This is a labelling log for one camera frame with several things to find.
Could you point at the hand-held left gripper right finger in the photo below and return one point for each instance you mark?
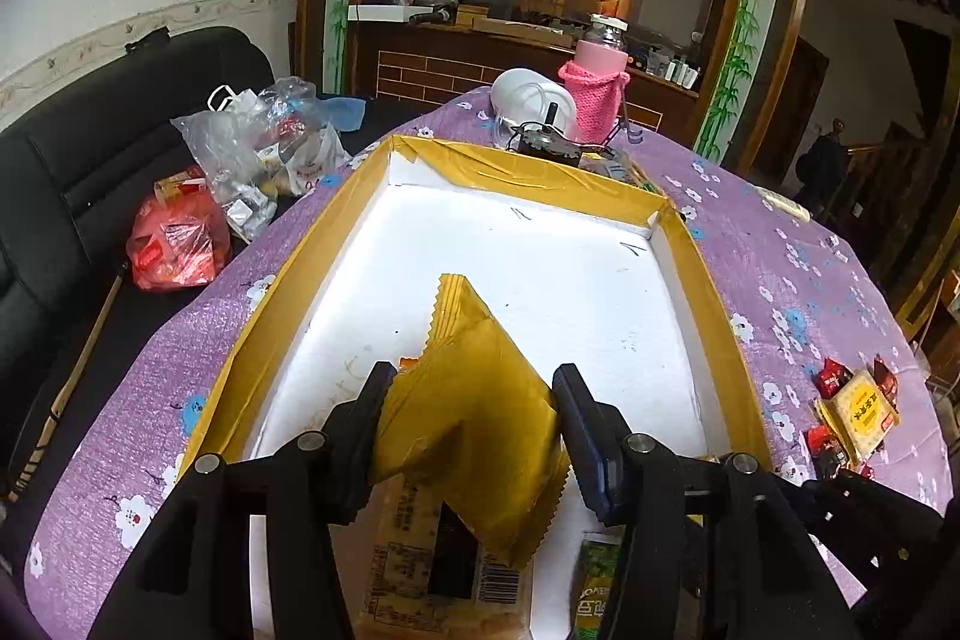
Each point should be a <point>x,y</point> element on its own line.
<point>592,460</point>

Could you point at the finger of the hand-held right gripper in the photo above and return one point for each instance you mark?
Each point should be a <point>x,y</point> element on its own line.
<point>885,535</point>

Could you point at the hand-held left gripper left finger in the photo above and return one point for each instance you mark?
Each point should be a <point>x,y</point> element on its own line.
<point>360,430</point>

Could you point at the dark red candy packet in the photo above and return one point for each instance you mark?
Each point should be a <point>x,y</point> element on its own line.
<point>825,446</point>

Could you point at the gold foil snack packet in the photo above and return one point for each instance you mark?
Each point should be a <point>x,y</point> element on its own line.
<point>480,400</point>

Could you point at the bright red candy packet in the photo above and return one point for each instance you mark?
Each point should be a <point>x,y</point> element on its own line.
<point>831,377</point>

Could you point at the white foam box yellow tape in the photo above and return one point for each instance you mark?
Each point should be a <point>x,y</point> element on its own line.
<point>570,280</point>

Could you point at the small red candy packet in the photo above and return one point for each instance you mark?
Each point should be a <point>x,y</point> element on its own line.
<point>862,469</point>

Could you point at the green snack packet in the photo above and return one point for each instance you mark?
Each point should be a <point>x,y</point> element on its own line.
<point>596,587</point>

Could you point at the beige cracker packet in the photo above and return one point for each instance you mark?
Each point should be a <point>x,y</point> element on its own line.
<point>405,557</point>

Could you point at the red and brown candy packet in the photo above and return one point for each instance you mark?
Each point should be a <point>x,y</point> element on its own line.
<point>886,377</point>

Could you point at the purple floral tablecloth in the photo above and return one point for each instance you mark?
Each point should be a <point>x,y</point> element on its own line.
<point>750,265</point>

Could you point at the red plastic bag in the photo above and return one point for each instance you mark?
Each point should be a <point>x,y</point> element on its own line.
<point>176,235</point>

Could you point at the wooden stick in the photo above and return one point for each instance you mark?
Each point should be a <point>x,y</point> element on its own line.
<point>82,355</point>

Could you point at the clear plastic bag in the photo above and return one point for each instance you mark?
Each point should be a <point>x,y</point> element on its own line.
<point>240,153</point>

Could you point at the small black device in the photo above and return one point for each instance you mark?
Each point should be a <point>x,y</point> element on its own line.
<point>544,144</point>

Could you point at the long white packet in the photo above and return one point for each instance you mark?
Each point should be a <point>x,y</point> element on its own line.
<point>784,203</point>

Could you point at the white plastic bag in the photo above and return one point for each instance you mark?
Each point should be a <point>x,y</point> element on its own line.
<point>225,99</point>

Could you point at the wooden stair railing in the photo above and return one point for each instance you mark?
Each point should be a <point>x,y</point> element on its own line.
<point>892,175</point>

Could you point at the white round container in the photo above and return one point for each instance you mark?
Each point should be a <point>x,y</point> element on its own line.
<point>525,93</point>

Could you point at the pink knitted-sleeve bottle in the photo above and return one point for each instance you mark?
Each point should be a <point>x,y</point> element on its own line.
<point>592,85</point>

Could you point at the black leather sofa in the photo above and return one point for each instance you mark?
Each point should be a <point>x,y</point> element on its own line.
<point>67,160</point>

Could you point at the row of small white bottles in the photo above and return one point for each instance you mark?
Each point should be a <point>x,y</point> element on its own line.
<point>681,70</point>

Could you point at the bamboo painted window frame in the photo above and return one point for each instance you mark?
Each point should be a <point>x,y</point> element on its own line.
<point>765,10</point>

